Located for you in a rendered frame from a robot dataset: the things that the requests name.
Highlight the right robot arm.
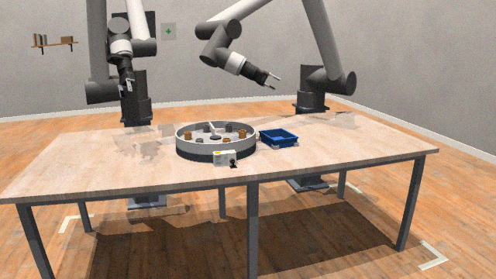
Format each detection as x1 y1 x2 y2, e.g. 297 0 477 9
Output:
84 0 157 119

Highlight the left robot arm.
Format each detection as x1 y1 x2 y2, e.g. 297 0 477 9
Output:
195 0 357 109

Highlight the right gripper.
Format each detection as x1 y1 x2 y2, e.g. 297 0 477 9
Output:
106 40 136 98

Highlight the blue shallow tray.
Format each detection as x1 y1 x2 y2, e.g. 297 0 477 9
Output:
259 128 298 149

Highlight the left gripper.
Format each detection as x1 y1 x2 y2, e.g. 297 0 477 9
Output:
224 51 280 90

